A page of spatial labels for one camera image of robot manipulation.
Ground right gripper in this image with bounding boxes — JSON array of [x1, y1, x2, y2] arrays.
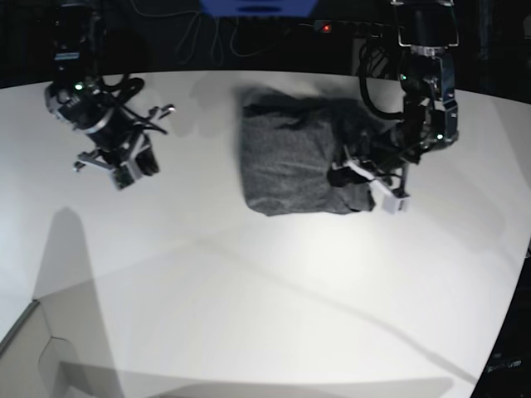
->
[[73, 104, 175, 191]]

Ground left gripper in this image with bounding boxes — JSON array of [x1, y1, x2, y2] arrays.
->
[[326, 146, 411, 215]]

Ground grey t-shirt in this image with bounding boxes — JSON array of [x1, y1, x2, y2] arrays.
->
[[238, 88, 383, 216]]

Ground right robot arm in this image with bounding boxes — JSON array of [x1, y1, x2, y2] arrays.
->
[[44, 1, 175, 191]]

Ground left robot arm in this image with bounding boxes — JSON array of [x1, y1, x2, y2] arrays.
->
[[327, 1, 460, 214]]

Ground black power strip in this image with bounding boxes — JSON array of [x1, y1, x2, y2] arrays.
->
[[312, 20, 397, 38]]

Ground blue box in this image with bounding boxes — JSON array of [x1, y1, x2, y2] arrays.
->
[[200, 0, 318, 17]]

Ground white chair at table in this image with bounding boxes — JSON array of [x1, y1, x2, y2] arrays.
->
[[0, 300, 125, 398]]

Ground black cable bundle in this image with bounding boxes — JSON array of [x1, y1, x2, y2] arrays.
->
[[352, 36, 392, 79]]

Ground grey hanging cable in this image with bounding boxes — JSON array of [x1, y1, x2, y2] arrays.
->
[[173, 12, 291, 66]]

